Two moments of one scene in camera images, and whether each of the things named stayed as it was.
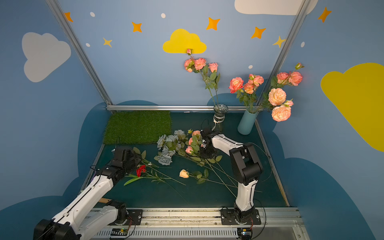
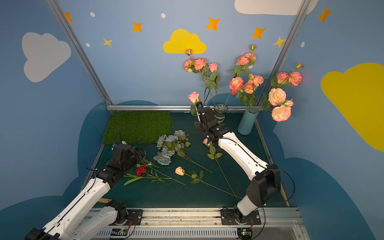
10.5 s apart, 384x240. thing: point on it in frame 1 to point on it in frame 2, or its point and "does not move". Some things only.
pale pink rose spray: (275, 99) does not move
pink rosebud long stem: (213, 67) does not move
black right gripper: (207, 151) to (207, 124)
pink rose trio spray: (198, 65) does not move
